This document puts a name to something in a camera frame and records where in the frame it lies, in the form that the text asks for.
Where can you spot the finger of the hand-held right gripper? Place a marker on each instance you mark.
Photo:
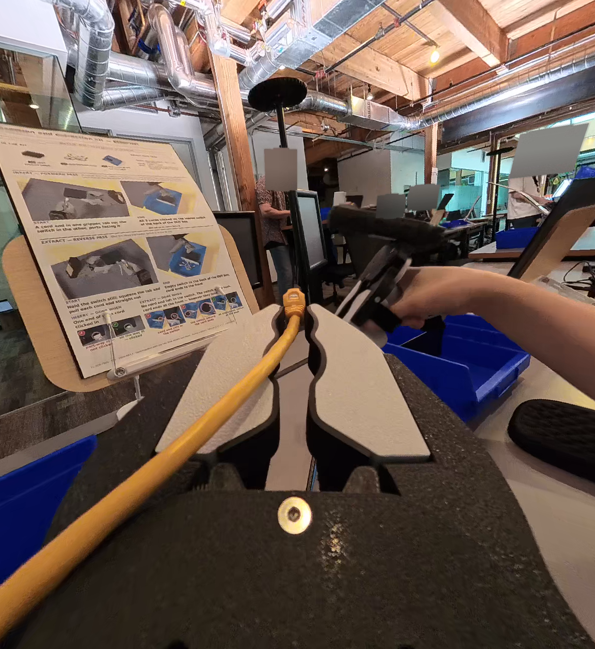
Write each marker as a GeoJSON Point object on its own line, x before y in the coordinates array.
{"type": "Point", "coordinates": [363, 309]}

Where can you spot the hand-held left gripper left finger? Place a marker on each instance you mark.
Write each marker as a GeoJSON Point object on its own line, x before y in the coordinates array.
{"type": "Point", "coordinates": [216, 385]}

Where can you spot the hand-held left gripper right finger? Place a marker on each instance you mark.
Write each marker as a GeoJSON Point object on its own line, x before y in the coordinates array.
{"type": "Point", "coordinates": [368, 395]}

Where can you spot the blue plastic bin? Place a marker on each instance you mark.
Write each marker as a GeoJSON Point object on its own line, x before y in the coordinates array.
{"type": "Point", "coordinates": [460, 375]}
{"type": "Point", "coordinates": [516, 237]}
{"type": "Point", "coordinates": [23, 507]}

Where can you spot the person's right forearm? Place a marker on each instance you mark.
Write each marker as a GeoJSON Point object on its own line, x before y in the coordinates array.
{"type": "Point", "coordinates": [551, 330]}

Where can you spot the person's right hand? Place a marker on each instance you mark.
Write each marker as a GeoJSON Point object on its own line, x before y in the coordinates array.
{"type": "Point", "coordinates": [434, 294]}

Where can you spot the wooden pillar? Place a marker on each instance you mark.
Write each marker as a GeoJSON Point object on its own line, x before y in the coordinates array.
{"type": "Point", "coordinates": [238, 152]}

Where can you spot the black pole with round top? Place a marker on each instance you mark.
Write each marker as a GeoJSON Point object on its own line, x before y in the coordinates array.
{"type": "Point", "coordinates": [277, 93]}

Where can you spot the printed instruction poster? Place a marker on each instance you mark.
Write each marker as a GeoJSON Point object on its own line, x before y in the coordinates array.
{"type": "Point", "coordinates": [105, 233]}

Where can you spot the black textured pad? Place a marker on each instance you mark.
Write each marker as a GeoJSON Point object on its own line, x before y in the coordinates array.
{"type": "Point", "coordinates": [571, 441]}

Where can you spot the silver ventilation duct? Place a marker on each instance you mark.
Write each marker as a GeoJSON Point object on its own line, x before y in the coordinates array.
{"type": "Point", "coordinates": [176, 51]}

